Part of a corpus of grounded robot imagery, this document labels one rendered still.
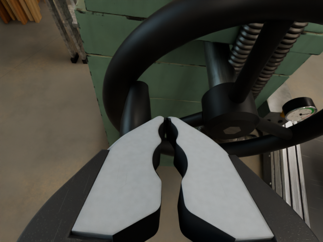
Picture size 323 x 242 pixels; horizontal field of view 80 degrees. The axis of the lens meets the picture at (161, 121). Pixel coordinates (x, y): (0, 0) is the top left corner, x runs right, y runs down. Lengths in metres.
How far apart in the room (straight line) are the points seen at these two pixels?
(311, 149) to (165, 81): 0.90
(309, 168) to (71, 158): 1.13
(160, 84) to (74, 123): 0.79
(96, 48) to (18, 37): 1.36
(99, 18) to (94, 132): 0.82
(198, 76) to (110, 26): 0.21
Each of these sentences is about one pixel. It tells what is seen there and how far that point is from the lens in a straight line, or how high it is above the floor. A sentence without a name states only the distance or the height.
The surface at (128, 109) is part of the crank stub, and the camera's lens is 0.15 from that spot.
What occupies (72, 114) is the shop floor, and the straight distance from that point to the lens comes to 1.21.
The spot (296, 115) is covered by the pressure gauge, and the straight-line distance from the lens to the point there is 0.55.
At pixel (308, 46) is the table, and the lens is 0.32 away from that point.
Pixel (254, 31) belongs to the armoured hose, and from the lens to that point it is 0.25.
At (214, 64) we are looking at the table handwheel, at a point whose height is 0.82.
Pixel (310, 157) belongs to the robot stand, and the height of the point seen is 0.21.
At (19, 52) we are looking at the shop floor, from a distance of 1.63.
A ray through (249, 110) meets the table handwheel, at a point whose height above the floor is 0.84.
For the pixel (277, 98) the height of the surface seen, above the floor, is 0.62.
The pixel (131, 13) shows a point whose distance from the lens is 0.35.
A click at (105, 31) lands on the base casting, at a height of 0.77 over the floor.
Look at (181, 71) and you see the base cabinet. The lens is 0.43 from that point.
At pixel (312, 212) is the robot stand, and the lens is 1.07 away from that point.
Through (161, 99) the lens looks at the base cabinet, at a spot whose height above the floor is 0.59.
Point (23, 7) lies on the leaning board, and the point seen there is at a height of 0.10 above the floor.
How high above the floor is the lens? 0.99
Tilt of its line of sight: 59 degrees down
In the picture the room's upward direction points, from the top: 15 degrees clockwise
